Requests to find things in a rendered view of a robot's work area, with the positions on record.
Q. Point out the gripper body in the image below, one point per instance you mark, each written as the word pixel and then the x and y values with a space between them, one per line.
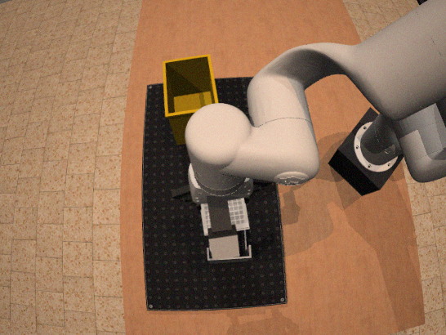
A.
pixel 200 197

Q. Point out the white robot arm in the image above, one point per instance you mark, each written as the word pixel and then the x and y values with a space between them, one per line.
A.
pixel 400 70

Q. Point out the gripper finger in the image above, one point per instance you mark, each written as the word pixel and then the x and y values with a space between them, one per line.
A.
pixel 180 194
pixel 258 185

